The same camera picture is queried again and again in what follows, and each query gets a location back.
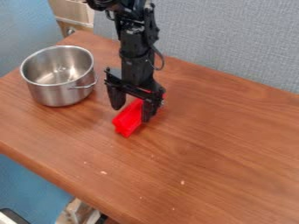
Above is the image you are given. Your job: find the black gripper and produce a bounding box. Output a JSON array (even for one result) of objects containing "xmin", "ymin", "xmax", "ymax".
[{"xmin": 106, "ymin": 50, "xmax": 166, "ymax": 123}]

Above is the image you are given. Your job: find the red plastic block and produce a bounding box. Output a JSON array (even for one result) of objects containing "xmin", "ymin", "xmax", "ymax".
[{"xmin": 111, "ymin": 92, "xmax": 169, "ymax": 139}]

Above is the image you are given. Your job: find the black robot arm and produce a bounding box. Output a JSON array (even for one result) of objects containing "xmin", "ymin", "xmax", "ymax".
[{"xmin": 87, "ymin": 0, "xmax": 166, "ymax": 123}]

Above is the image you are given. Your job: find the stainless steel pot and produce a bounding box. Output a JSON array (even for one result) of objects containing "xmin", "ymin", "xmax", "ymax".
[{"xmin": 21, "ymin": 45, "xmax": 99, "ymax": 107}]

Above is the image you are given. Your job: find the beige wooden cabinet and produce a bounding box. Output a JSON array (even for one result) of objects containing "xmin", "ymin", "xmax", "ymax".
[{"xmin": 49, "ymin": 0, "xmax": 95, "ymax": 37}]

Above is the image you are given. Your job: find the black cable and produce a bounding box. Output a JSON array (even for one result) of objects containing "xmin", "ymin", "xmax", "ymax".
[{"xmin": 149, "ymin": 43, "xmax": 166, "ymax": 72}]

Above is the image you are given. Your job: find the white frame under table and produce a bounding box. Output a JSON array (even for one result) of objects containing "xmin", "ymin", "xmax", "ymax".
[{"xmin": 55, "ymin": 199, "xmax": 101, "ymax": 224}]

